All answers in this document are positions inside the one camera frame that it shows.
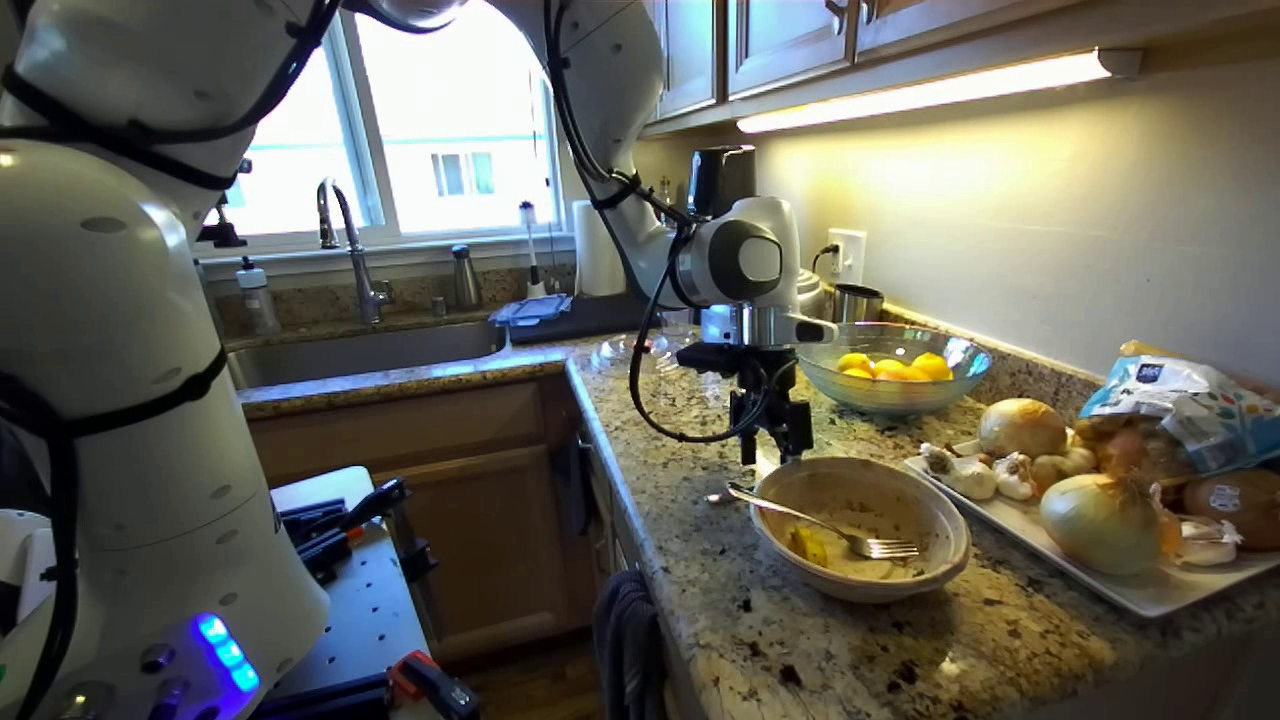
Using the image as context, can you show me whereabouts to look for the dark blue hanging towel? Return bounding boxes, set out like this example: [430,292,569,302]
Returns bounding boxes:
[588,567,672,720]

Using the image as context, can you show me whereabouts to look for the large blue lid plastic container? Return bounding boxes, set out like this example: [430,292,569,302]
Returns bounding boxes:
[485,292,575,354]

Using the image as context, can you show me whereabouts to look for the dish brush wand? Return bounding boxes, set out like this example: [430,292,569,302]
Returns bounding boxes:
[517,197,551,303]

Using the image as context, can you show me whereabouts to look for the black clamp tool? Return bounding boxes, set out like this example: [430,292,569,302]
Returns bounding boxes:
[272,478,411,583]

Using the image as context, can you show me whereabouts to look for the yellow onion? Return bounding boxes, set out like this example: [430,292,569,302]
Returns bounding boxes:
[974,393,1070,463]
[1037,469,1165,579]

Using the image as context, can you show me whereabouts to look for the wooden lower cabinet door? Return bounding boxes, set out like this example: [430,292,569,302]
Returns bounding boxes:
[242,386,603,664]

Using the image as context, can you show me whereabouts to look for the steel kitchen sink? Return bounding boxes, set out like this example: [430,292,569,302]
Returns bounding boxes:
[216,315,509,393]

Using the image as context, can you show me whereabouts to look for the clear glass bowl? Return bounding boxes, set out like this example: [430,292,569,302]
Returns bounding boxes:
[796,315,996,421]

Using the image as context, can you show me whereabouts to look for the metal kitchen faucet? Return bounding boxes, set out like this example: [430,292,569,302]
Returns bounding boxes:
[313,177,390,329]

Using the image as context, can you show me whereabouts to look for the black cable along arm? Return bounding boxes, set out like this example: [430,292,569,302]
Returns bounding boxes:
[0,0,342,720]

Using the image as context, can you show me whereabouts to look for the orange and black tool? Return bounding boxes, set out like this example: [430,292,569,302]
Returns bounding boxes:
[383,647,485,720]

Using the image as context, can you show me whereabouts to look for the black soda maker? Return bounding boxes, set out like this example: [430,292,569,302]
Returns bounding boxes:
[684,140,758,226]

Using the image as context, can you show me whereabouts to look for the white garlic bulb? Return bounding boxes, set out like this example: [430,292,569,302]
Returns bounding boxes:
[1168,514,1249,572]

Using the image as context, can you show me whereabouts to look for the brown root vegetable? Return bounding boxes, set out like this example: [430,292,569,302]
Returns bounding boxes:
[1070,415,1177,491]
[1177,463,1280,554]

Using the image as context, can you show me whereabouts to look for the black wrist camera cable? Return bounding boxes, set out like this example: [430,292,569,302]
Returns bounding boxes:
[536,0,763,449]

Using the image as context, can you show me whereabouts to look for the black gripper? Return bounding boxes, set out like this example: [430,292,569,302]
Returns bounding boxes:
[723,343,814,469]

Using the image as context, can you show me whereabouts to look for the under cabinet light strip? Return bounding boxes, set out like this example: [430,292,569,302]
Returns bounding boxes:
[733,47,1114,137]

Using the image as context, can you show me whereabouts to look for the grey robot cart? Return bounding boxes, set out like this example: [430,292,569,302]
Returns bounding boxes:
[255,460,443,720]

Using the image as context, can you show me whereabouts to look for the white wall outlet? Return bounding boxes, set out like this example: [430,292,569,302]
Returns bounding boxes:
[825,226,873,284]

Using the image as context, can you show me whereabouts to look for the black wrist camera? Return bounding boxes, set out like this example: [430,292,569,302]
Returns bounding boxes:
[672,339,736,375]

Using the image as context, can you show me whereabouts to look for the yellow lemon pieces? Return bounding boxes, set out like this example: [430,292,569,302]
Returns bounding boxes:
[834,348,955,393]

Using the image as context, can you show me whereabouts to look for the small dark metal canister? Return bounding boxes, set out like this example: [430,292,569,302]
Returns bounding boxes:
[813,275,890,333]

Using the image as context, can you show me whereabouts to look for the clean beige bowl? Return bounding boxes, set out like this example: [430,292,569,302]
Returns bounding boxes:
[748,463,974,609]

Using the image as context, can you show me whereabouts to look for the white mushrooms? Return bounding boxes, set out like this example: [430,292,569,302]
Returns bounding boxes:
[915,436,1070,508]

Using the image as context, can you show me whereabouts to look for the clear soap dispenser bottle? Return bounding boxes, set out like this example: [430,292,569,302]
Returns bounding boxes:
[230,252,280,337]

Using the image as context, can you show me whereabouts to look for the blue and white plastic bag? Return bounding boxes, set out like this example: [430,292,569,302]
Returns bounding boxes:
[1077,348,1280,480]

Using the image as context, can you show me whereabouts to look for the black ribbed drying mat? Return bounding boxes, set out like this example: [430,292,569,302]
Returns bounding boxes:
[562,292,663,337]

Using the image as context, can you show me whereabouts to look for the metal sink sprayer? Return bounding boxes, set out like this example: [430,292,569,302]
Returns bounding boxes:
[446,242,488,312]

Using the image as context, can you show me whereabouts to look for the white rectangular tray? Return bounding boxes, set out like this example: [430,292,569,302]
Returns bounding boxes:
[910,436,1280,623]

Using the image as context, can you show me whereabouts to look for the white framed window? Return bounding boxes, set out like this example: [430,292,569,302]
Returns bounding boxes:
[216,0,570,255]

